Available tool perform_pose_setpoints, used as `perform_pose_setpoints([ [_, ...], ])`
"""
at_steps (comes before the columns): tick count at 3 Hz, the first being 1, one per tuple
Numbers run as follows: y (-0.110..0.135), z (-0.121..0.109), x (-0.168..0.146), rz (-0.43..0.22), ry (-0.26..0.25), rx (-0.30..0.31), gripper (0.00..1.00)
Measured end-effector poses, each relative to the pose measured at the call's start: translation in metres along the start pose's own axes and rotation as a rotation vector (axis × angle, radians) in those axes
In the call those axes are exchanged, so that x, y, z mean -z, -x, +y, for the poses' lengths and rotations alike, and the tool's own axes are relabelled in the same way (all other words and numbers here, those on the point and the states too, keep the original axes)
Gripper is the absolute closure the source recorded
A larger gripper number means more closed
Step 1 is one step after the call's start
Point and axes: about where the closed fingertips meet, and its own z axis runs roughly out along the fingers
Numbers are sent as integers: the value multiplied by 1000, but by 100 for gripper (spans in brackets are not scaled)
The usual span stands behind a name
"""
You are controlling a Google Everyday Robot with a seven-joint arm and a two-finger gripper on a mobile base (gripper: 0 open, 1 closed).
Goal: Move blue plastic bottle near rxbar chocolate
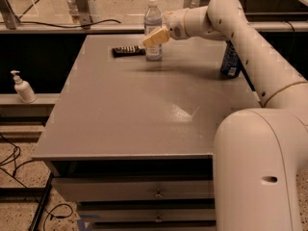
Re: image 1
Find black floor cables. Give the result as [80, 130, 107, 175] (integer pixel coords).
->
[0, 132, 74, 231]

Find left metal bracket post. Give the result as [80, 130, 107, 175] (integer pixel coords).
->
[66, 0, 92, 29]

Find far left metal bracket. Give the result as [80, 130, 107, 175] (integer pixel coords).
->
[0, 0, 20, 30]

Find black cable on rail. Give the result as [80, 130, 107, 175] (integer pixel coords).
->
[18, 18, 122, 29]

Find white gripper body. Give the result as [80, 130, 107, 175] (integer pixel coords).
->
[163, 9, 188, 40]

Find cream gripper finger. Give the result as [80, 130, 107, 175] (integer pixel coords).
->
[139, 28, 170, 48]

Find grey drawer cabinet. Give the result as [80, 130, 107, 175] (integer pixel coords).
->
[34, 35, 257, 231]

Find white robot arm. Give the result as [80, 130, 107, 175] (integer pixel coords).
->
[141, 0, 308, 231]

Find blue soda can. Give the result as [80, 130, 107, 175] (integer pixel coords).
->
[220, 41, 241, 78]

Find clear plastic water bottle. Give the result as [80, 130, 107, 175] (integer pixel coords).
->
[143, 0, 163, 61]

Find white pump dispenser bottle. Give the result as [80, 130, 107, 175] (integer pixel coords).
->
[11, 70, 36, 103]

